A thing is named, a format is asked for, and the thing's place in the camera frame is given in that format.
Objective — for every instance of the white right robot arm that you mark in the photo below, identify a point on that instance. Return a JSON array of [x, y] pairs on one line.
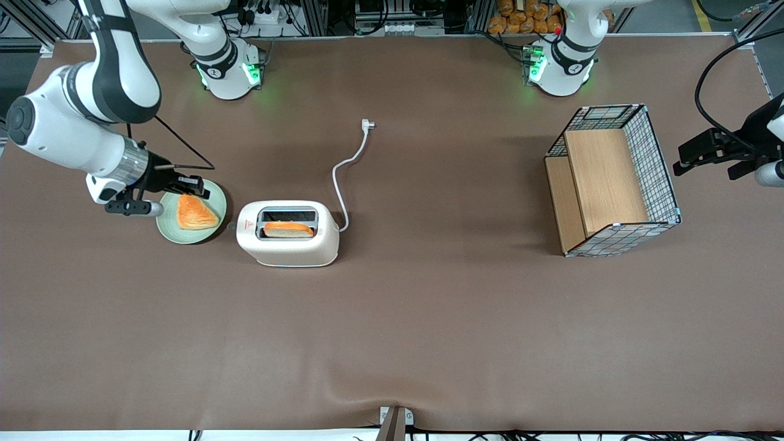
[[55, 135]]

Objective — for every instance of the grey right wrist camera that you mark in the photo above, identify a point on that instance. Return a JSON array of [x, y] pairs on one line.
[[131, 208]]

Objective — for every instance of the aluminium frame profile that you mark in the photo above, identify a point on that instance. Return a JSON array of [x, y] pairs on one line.
[[18, 43], [748, 27]]

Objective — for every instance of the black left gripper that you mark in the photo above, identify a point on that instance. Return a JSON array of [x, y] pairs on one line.
[[754, 132]]

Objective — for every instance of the white two-slot toaster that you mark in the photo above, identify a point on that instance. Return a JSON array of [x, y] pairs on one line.
[[288, 251]]

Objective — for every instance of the bag of bread rolls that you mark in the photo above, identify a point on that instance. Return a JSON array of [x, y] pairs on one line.
[[520, 15]]

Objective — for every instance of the pale green round plate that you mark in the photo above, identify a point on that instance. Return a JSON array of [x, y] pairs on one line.
[[171, 229]]

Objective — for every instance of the triangular orange bread piece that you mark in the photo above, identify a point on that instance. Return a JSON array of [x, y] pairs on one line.
[[195, 214]]

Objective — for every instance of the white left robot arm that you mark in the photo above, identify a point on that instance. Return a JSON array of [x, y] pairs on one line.
[[560, 73]]

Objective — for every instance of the power strip with black plugs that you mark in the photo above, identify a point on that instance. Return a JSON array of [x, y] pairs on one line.
[[263, 15]]

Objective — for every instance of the toast slice in toaster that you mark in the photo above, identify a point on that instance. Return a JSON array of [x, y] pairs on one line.
[[288, 230]]

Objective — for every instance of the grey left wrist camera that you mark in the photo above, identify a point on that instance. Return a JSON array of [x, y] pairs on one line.
[[768, 174]]

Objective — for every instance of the white power strip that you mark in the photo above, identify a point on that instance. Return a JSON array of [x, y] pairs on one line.
[[404, 27]]

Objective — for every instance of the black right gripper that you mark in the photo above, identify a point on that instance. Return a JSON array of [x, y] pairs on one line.
[[158, 178]]

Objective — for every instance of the metal table edge bracket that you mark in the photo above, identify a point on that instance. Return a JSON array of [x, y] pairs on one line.
[[395, 422]]

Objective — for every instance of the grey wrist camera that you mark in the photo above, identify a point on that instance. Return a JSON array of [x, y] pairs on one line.
[[768, 174], [131, 208]]

